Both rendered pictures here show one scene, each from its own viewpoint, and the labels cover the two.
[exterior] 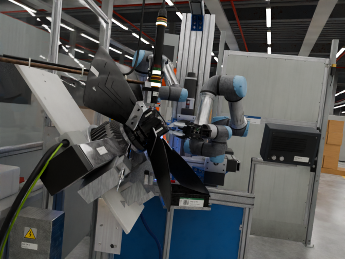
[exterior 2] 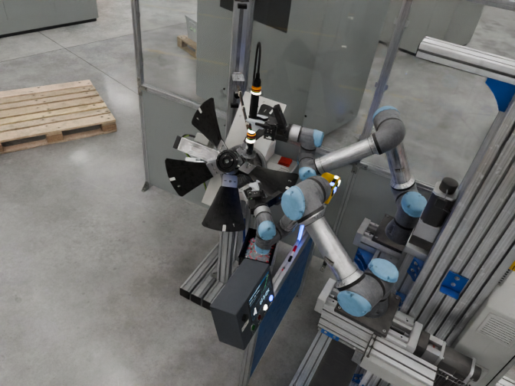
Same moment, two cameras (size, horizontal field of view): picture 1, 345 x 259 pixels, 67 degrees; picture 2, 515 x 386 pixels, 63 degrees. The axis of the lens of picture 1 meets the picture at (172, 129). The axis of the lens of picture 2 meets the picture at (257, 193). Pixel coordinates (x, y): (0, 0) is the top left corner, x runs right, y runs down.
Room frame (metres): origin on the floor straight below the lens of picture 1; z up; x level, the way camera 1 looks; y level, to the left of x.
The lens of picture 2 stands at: (1.69, -1.54, 2.45)
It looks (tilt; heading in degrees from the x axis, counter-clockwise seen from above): 39 degrees down; 107
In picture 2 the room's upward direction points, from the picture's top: 8 degrees clockwise
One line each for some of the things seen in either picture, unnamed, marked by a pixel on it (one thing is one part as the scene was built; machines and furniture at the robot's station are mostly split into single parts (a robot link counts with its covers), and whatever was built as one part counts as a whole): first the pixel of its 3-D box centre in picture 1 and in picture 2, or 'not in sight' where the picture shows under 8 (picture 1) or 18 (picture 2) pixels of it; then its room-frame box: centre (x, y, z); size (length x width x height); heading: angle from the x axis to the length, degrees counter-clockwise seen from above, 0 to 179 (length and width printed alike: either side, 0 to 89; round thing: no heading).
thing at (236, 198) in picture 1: (172, 189); (292, 257); (1.47, -0.04, 0.82); 0.90 x 0.04 x 0.08; 85
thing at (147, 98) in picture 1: (152, 94); (249, 145); (1.11, 0.10, 1.32); 0.09 x 0.07 x 0.10; 120
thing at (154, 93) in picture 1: (157, 58); (253, 119); (1.12, 0.09, 1.47); 0.04 x 0.04 x 0.46
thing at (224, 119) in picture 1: (220, 125); (379, 278); (1.86, -0.34, 1.20); 0.13 x 0.12 x 0.14; 66
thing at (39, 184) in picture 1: (34, 184); (276, 169); (1.14, 0.59, 0.87); 0.15 x 0.09 x 0.02; 175
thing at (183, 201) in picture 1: (184, 195); (258, 250); (1.30, -0.09, 0.85); 0.22 x 0.17 x 0.07; 99
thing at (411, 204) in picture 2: not in sight; (411, 208); (1.94, 0.17, 1.20); 0.13 x 0.12 x 0.14; 108
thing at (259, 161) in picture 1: (273, 163); not in sight; (1.42, -0.57, 1.04); 0.24 x 0.03 x 0.03; 85
